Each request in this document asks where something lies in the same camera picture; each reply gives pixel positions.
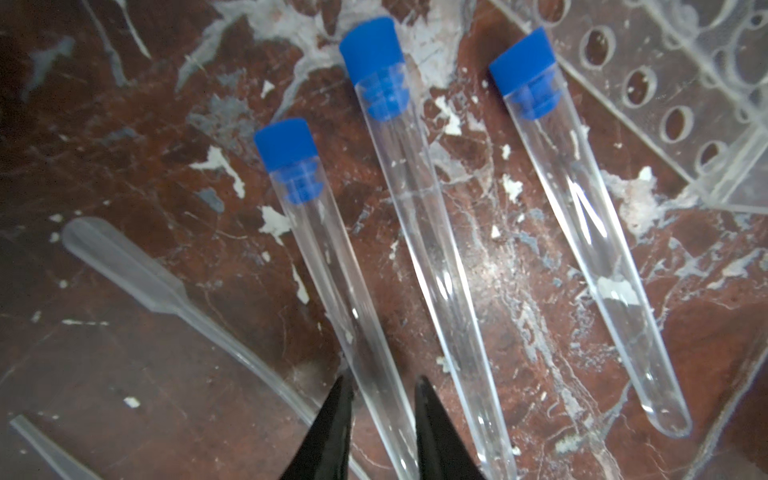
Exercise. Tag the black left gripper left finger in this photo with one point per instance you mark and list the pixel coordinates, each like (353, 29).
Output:
(324, 452)

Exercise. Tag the clear acrylic test tube rack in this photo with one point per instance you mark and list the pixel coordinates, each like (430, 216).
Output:
(688, 77)

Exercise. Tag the clear plastic dropper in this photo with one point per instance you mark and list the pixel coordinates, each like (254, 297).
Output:
(63, 463)

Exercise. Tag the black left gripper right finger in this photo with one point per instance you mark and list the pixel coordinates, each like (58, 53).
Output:
(441, 452)

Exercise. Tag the clear plastic pipette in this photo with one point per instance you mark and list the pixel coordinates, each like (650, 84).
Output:
(101, 246)

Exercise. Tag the blue capped test tube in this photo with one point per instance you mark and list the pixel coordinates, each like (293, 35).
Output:
(377, 68)
(291, 159)
(535, 93)

